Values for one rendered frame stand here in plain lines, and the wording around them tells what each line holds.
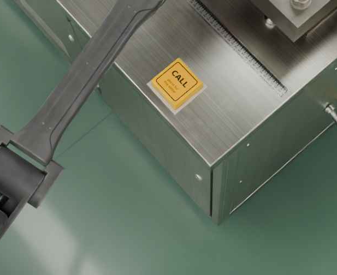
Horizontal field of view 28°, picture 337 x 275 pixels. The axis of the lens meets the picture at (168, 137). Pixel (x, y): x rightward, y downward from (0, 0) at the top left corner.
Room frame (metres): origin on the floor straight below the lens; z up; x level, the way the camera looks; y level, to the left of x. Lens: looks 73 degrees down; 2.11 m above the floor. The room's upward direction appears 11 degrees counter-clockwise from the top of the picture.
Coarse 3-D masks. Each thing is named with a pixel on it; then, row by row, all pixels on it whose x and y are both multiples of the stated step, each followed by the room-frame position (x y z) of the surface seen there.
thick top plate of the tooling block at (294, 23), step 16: (256, 0) 0.57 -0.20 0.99; (272, 0) 0.54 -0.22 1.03; (288, 0) 0.53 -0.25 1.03; (320, 0) 0.52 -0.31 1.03; (336, 0) 0.53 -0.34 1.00; (272, 16) 0.53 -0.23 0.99; (288, 16) 0.50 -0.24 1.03; (304, 16) 0.50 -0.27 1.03; (320, 16) 0.51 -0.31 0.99; (288, 32) 0.49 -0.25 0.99; (304, 32) 0.49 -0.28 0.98
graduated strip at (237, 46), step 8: (192, 0) 0.64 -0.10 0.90; (200, 8) 0.62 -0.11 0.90; (208, 16) 0.60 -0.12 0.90; (208, 24) 0.58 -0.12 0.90; (216, 24) 0.58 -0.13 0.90; (216, 32) 0.56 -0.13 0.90; (224, 32) 0.56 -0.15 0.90; (224, 40) 0.54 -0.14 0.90; (232, 40) 0.54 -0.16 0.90; (232, 48) 0.52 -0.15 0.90; (240, 48) 0.52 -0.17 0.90; (240, 56) 0.50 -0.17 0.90; (248, 56) 0.50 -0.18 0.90; (256, 64) 0.48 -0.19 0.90; (256, 72) 0.46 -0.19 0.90; (264, 72) 0.46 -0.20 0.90; (264, 80) 0.44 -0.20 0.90; (272, 80) 0.44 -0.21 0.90; (280, 88) 0.42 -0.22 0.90; (280, 96) 0.41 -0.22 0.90
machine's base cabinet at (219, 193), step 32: (32, 0) 0.97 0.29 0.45; (64, 32) 0.83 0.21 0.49; (128, 96) 0.60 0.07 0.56; (320, 96) 0.47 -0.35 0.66; (160, 128) 0.49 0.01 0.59; (288, 128) 0.42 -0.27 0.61; (320, 128) 0.52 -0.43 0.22; (160, 160) 0.53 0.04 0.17; (192, 160) 0.39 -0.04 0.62; (224, 160) 0.32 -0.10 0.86; (256, 160) 0.38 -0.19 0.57; (288, 160) 0.46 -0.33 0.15; (192, 192) 0.40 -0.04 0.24; (224, 192) 0.32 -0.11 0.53; (256, 192) 0.39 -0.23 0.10
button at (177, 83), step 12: (180, 60) 0.51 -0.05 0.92; (168, 72) 0.49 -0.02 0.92; (180, 72) 0.48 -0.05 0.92; (192, 72) 0.48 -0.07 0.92; (156, 84) 0.47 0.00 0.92; (168, 84) 0.46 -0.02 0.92; (180, 84) 0.46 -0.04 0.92; (192, 84) 0.46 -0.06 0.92; (168, 96) 0.44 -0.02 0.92; (180, 96) 0.44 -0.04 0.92
